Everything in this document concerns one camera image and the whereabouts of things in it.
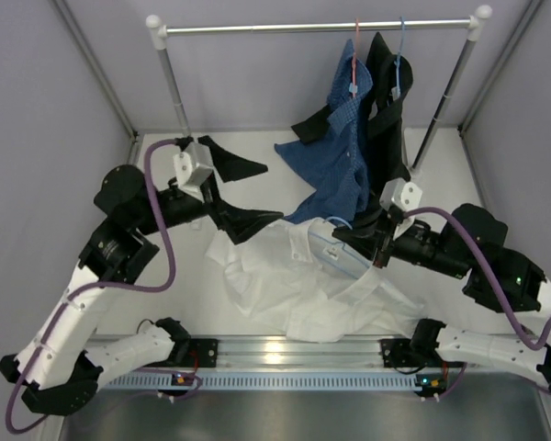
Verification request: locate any pink hanger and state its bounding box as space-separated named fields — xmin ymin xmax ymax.
xmin=350 ymin=17 xmax=360 ymax=98

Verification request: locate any black shirt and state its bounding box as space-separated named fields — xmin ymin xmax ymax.
xmin=292 ymin=33 xmax=413 ymax=219

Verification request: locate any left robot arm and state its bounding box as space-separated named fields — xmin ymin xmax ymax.
xmin=0 ymin=136 xmax=281 ymax=417

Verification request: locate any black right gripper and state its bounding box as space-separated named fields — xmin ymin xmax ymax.
xmin=333 ymin=209 xmax=472 ymax=281

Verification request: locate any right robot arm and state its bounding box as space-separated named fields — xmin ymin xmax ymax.
xmin=332 ymin=203 xmax=551 ymax=394

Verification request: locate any light blue hanger with black shirt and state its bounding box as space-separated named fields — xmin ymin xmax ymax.
xmin=391 ymin=17 xmax=406 ymax=101

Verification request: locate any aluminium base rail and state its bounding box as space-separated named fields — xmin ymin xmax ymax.
xmin=91 ymin=334 xmax=551 ymax=368

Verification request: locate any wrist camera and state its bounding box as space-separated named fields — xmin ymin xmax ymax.
xmin=378 ymin=178 xmax=424 ymax=229
xmin=173 ymin=141 xmax=214 ymax=201

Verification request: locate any aluminium frame post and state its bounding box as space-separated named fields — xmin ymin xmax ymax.
xmin=49 ymin=0 xmax=140 ymax=164
xmin=456 ymin=0 xmax=547 ymax=332

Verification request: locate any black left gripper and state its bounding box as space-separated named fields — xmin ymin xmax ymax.
xmin=138 ymin=136 xmax=284 ymax=242

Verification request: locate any white clothes rack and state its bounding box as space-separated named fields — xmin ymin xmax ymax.
xmin=144 ymin=5 xmax=494 ymax=185

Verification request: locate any right aluminium frame post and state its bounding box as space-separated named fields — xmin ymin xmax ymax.
xmin=456 ymin=0 xmax=547 ymax=332

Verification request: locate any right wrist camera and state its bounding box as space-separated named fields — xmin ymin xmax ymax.
xmin=378 ymin=178 xmax=424 ymax=229

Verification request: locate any white shirt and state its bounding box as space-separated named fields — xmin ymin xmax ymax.
xmin=207 ymin=219 xmax=425 ymax=343

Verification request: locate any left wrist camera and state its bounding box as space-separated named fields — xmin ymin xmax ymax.
xmin=173 ymin=141 xmax=214 ymax=201

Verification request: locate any perforated cable duct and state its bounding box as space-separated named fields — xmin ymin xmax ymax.
xmin=105 ymin=371 xmax=442 ymax=392

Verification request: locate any blue checked shirt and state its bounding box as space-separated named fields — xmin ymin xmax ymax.
xmin=275 ymin=40 xmax=373 ymax=224

